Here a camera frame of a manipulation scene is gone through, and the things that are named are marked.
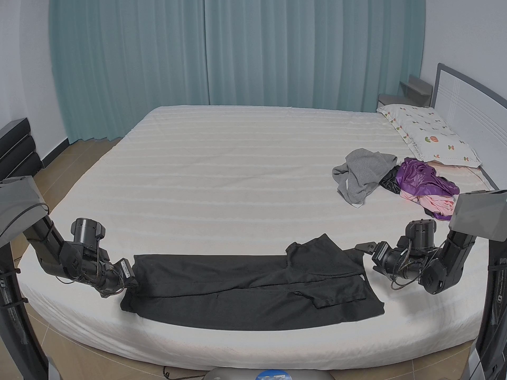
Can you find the pink garment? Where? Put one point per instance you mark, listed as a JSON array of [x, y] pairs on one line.
[[433, 202]]

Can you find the black shiny garment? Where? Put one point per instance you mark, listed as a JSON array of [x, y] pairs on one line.
[[390, 180]]

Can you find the black chest of drawers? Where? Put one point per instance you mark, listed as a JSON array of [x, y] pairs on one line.
[[18, 149]]

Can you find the bed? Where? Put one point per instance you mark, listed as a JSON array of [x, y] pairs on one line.
[[237, 164]]

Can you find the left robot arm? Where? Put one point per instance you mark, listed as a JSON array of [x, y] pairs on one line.
[[43, 244]]

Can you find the white printed pillow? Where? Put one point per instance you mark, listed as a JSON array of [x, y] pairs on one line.
[[431, 133]]

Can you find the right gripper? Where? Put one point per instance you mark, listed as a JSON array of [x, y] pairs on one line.
[[394, 265]]

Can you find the purple satin garment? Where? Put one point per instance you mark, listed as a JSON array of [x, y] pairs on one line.
[[420, 178]]

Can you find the blue-green curtain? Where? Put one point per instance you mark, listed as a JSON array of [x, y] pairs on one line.
[[309, 38], [130, 54]]

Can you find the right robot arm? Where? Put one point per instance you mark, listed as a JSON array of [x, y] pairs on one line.
[[451, 259]]

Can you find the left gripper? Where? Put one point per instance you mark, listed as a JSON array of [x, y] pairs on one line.
[[121, 277]]

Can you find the grey garment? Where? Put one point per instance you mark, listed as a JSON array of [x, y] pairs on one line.
[[362, 172]]

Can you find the grey bedside table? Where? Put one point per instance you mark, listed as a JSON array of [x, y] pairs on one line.
[[404, 95]]

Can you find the black T-shirt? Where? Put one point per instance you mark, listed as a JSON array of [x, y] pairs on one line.
[[245, 291]]

